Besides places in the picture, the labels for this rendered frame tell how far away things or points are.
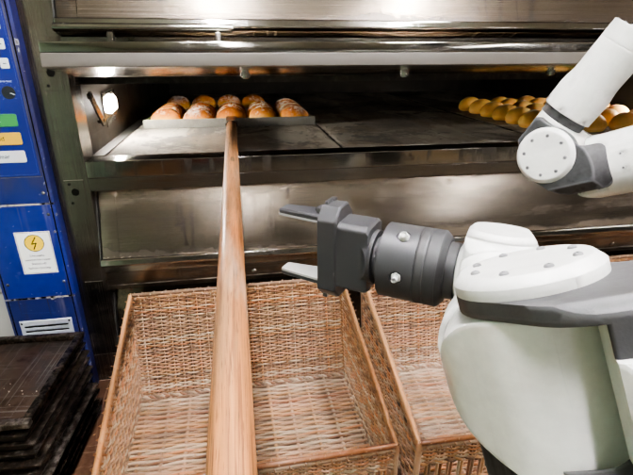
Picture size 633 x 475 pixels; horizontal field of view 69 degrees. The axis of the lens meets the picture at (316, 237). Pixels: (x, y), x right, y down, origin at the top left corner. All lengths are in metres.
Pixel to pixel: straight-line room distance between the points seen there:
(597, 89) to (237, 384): 0.61
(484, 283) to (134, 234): 1.04
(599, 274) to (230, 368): 0.24
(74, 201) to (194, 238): 0.28
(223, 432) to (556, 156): 0.57
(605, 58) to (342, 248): 0.43
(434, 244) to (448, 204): 0.79
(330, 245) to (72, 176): 0.78
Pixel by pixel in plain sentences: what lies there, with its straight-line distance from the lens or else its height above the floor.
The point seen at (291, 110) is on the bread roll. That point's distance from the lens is 1.60.
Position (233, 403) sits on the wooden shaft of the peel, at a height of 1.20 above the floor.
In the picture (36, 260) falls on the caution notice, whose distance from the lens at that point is 1.26.
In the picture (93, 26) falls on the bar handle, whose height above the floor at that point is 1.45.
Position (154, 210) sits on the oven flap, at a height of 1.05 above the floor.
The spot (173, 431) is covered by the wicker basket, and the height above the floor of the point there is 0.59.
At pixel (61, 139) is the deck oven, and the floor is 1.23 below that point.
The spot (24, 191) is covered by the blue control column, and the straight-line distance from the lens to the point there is 1.21.
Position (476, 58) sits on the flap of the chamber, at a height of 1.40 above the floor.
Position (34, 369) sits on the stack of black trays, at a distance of 1.15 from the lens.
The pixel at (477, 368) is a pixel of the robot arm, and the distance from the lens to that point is 0.27.
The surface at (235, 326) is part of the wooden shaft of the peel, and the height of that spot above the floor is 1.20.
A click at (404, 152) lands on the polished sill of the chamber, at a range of 1.20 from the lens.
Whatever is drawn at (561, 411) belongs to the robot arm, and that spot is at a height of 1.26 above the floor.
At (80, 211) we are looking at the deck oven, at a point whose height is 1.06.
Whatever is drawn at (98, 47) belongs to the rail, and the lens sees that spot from 0.99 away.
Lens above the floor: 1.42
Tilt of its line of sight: 22 degrees down
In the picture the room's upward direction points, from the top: straight up
